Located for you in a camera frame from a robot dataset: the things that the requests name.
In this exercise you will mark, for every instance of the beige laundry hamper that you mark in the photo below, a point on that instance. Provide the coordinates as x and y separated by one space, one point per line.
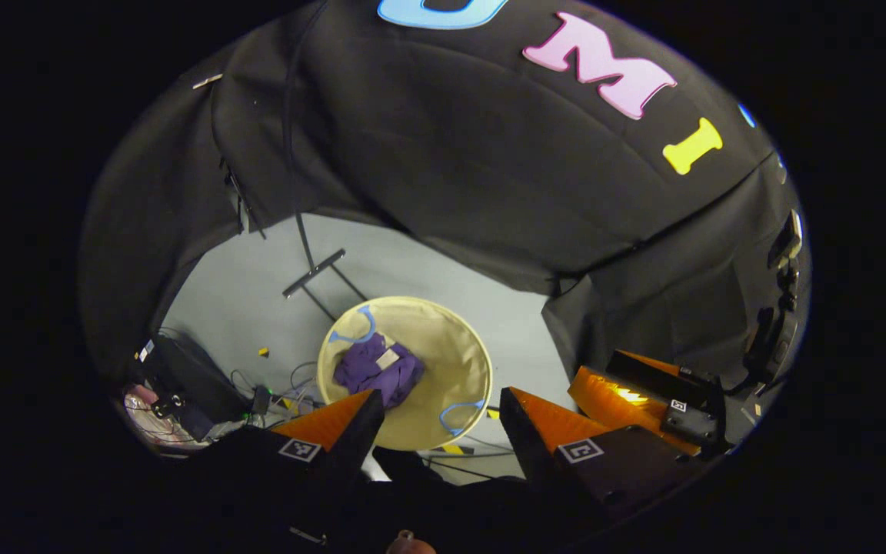
451 362

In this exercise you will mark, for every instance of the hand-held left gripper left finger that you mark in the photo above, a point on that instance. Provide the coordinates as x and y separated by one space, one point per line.
354 438

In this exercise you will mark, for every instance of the black backdrop cloth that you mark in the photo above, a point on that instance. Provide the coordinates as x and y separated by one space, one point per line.
451 154

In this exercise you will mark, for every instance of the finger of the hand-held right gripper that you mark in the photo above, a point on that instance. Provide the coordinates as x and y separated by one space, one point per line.
689 422
658 373

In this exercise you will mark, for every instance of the black clothes rack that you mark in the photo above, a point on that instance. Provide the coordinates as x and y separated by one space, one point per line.
312 273

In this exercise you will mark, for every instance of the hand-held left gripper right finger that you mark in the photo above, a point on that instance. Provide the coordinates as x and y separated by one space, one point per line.
524 446

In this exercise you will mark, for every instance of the purple knit jacket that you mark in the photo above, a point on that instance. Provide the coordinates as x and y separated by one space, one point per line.
370 373

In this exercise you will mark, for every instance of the pink white bundle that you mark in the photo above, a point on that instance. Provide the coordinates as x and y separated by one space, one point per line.
154 423

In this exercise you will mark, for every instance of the black equipment case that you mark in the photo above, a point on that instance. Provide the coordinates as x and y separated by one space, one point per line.
189 377

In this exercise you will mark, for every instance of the white clip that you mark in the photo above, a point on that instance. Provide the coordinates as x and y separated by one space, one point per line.
208 81

